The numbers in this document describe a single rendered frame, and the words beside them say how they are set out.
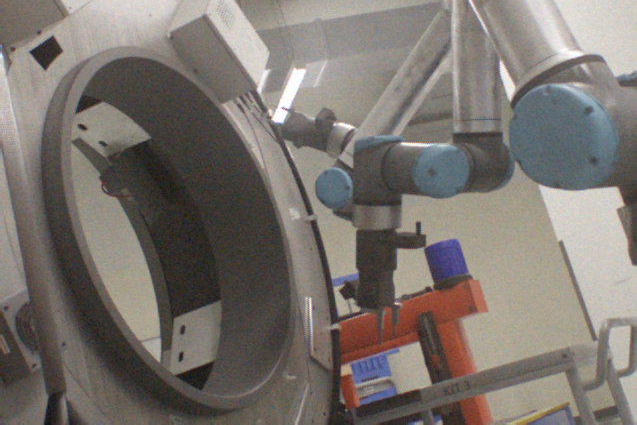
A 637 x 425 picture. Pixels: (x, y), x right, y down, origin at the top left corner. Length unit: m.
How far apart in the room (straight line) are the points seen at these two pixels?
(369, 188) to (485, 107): 0.25
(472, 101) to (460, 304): 1.34
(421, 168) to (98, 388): 0.69
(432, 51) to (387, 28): 5.80
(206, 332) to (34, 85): 0.90
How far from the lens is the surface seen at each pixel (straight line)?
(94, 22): 2.20
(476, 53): 1.71
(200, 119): 2.43
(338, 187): 2.16
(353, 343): 3.10
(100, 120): 2.52
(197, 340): 2.55
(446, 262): 2.98
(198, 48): 2.45
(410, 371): 11.53
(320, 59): 7.71
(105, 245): 11.29
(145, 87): 2.35
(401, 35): 7.98
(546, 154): 1.38
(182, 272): 2.74
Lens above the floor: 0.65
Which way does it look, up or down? 15 degrees up
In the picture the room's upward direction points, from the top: 16 degrees counter-clockwise
